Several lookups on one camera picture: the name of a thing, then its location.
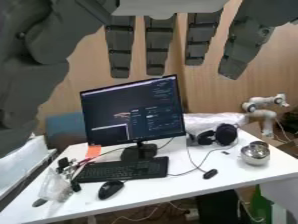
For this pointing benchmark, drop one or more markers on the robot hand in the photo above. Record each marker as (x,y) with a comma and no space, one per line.
(27,50)

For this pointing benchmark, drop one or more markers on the blue chair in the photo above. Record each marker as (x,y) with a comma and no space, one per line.
(64,128)

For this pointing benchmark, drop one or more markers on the black computer monitor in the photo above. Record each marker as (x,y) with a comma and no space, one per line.
(133,110)

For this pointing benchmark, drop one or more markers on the orange sticky note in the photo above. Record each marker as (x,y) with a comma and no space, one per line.
(93,151)

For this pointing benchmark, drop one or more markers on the clear plastic bag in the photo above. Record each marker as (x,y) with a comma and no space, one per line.
(54,186)

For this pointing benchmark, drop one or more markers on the black keyboard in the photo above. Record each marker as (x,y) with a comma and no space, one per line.
(124,168)

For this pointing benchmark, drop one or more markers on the black computer mouse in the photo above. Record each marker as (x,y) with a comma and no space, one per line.
(109,189)

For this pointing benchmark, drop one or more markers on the black headphones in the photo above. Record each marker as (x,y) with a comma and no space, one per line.
(220,135)

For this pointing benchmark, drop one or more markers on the white desk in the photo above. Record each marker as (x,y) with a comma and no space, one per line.
(177,190)

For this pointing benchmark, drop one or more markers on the small black oval device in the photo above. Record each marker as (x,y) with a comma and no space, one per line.
(211,173)

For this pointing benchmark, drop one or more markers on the small white jointed device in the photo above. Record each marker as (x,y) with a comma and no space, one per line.
(261,111)

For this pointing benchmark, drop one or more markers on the metal bowl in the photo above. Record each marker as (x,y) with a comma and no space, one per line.
(254,154)

